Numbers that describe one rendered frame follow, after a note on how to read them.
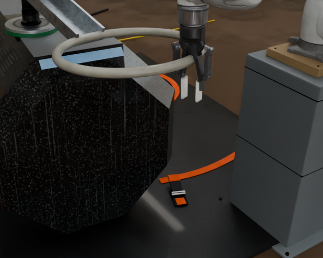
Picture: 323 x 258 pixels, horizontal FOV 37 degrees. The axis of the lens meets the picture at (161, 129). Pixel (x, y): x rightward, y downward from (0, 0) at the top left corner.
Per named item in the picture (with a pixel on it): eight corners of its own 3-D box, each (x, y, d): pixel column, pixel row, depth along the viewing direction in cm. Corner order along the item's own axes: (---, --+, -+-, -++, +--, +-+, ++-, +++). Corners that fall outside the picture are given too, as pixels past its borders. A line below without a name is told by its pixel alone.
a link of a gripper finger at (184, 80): (182, 78, 146) (180, 77, 147) (182, 99, 149) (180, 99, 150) (187, 75, 149) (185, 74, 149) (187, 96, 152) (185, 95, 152)
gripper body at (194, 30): (211, 22, 140) (210, 53, 144) (186, 19, 144) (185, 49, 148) (199, 27, 134) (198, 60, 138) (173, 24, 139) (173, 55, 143)
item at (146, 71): (24, 56, 158) (22, 47, 157) (139, 27, 187) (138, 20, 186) (114, 93, 125) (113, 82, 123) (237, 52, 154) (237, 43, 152)
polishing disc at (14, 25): (7, 18, 208) (6, 16, 207) (57, 17, 211) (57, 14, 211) (2, 34, 190) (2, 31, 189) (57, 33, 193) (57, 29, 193)
